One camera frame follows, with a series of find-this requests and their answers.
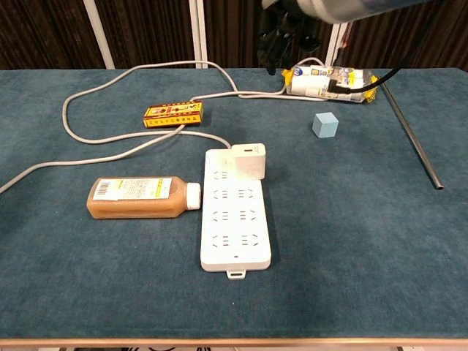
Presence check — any white charger adapter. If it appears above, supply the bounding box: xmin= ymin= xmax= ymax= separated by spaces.
xmin=230 ymin=143 xmax=266 ymax=181

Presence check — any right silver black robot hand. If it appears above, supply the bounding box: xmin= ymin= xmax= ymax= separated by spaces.
xmin=255 ymin=0 xmax=322 ymax=76

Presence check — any thin metal rod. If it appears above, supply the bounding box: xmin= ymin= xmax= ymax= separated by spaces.
xmin=378 ymin=75 xmax=445 ymax=191

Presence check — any brown juice bottle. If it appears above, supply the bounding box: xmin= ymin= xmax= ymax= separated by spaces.
xmin=86 ymin=176 xmax=203 ymax=220

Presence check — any dark brown pleated curtain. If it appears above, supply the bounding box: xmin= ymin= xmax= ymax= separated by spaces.
xmin=0 ymin=0 xmax=468 ymax=72

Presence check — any light blue cube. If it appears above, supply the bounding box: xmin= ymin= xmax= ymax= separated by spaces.
xmin=312 ymin=112 xmax=339 ymax=139

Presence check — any white partition frame post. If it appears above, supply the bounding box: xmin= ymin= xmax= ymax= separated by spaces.
xmin=82 ymin=0 xmax=116 ymax=70
xmin=188 ymin=0 xmax=208 ymax=69
xmin=324 ymin=20 xmax=348 ymax=67

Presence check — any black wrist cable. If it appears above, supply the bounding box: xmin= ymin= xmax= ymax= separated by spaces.
xmin=326 ymin=21 xmax=432 ymax=95

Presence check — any pack of white bag rolls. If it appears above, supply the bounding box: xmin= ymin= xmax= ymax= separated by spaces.
xmin=282 ymin=64 xmax=382 ymax=105

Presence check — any grey power strip cable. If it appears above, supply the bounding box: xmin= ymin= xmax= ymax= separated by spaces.
xmin=0 ymin=57 xmax=326 ymax=195

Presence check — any yellow red cardboard box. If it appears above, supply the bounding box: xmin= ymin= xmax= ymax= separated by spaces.
xmin=142 ymin=99 xmax=205 ymax=129

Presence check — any white power strip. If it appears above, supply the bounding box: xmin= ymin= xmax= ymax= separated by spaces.
xmin=200 ymin=148 xmax=273 ymax=281

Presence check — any teal velvet table cloth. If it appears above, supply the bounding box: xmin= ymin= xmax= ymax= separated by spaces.
xmin=0 ymin=67 xmax=468 ymax=341

